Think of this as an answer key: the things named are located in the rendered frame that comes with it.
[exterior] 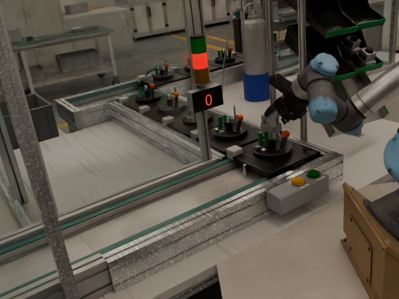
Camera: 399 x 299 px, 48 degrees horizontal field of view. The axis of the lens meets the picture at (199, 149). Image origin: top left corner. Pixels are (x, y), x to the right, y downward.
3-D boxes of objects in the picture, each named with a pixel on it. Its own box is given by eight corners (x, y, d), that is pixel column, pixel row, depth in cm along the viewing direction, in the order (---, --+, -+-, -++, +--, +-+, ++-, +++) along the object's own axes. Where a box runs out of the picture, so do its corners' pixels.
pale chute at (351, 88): (383, 118, 174) (389, 113, 170) (355, 126, 170) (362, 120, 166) (349, 60, 183) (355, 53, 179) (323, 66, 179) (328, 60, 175)
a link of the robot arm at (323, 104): (350, 123, 125) (344, 91, 130) (329, 107, 118) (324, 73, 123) (325, 132, 130) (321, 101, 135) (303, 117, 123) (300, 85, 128)
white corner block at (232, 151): (243, 157, 164) (243, 148, 163) (233, 161, 162) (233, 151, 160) (236, 153, 168) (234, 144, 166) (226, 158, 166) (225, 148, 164)
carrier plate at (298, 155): (320, 156, 158) (320, 150, 157) (269, 179, 147) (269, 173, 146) (274, 139, 177) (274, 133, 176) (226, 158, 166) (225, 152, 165)
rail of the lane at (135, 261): (342, 180, 159) (343, 152, 155) (115, 293, 118) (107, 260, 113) (331, 174, 163) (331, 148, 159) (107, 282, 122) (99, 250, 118)
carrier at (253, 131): (272, 137, 178) (271, 108, 173) (224, 156, 167) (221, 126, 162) (235, 123, 197) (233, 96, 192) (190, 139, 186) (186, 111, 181)
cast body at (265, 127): (282, 130, 156) (281, 111, 153) (272, 134, 154) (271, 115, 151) (266, 126, 162) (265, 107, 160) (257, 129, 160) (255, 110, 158)
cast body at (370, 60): (373, 68, 166) (380, 52, 161) (364, 70, 165) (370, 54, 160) (359, 56, 171) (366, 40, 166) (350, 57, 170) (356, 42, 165)
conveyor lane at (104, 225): (320, 178, 162) (320, 153, 158) (106, 281, 123) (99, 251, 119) (268, 155, 184) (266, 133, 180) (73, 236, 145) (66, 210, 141)
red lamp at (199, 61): (211, 66, 147) (209, 51, 145) (198, 70, 145) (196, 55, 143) (202, 64, 151) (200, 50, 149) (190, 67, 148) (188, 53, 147)
